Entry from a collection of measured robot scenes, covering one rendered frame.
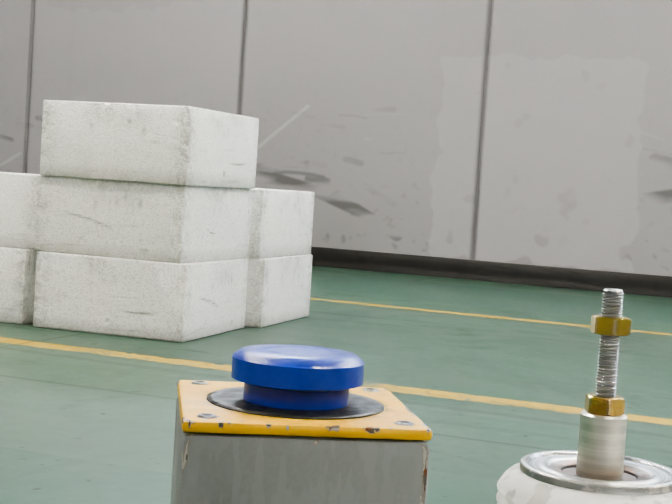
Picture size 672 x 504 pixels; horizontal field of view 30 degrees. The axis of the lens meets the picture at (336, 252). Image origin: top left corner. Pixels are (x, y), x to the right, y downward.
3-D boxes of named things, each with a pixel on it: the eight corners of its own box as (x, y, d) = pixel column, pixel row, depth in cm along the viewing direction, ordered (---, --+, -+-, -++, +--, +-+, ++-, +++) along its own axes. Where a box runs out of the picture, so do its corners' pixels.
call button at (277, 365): (370, 434, 36) (375, 364, 36) (232, 429, 36) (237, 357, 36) (349, 408, 40) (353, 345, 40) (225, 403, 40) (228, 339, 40)
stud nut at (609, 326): (635, 335, 60) (637, 317, 60) (624, 337, 58) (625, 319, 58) (596, 330, 61) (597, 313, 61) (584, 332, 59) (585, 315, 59)
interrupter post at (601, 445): (631, 481, 60) (636, 413, 60) (615, 490, 58) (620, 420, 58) (583, 473, 62) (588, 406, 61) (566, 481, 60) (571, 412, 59)
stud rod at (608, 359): (614, 446, 60) (626, 289, 60) (608, 449, 59) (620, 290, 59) (594, 443, 61) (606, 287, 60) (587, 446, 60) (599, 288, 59)
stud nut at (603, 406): (629, 414, 60) (630, 396, 60) (618, 418, 59) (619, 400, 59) (590, 408, 61) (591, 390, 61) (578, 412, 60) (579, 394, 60)
